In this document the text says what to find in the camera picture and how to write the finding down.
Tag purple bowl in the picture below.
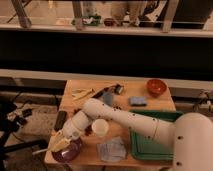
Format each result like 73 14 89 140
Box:
52 138 82 163

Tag green plastic tray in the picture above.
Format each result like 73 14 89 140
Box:
130 110 182 161

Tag black marker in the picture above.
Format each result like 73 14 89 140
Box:
92 87 109 98

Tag wooden utensil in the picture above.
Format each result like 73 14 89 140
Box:
72 89 94 100

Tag black remote control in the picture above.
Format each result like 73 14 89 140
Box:
54 111 67 131

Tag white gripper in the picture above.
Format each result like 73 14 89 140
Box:
48 117 88 152

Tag black silver round object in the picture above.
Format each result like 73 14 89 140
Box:
114 84 124 94

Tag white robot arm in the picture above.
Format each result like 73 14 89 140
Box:
49 98 213 171

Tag red bowl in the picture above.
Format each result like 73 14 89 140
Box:
146 79 167 97

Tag blue cup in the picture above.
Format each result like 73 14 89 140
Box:
102 92 114 106

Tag white paper cup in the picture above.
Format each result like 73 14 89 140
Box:
92 119 109 137

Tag light blue cloth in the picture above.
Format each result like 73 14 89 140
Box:
97 137 127 162

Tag blue sponge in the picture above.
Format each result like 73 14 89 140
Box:
129 97 147 106

